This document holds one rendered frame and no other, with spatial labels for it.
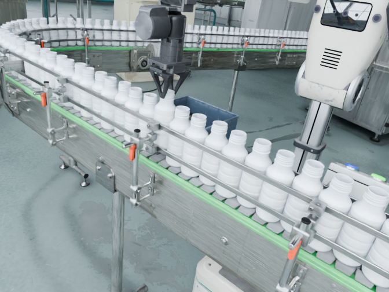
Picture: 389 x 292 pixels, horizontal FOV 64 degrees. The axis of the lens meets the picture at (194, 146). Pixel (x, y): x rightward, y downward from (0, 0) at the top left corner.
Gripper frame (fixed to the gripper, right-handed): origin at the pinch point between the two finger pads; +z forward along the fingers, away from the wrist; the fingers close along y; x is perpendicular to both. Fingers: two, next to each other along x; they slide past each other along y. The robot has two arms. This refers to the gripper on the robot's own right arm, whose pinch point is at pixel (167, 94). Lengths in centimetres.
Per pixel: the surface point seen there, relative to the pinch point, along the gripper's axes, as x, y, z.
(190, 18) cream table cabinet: -280, -340, 25
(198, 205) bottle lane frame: 19.5, 5.8, 22.5
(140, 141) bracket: 2.2, 10.7, 9.9
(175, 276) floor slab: -17, -39, 119
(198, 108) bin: -33, -59, 28
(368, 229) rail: 55, 4, 7
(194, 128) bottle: 12.2, 2.5, 4.8
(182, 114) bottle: 7.3, 1.6, 2.9
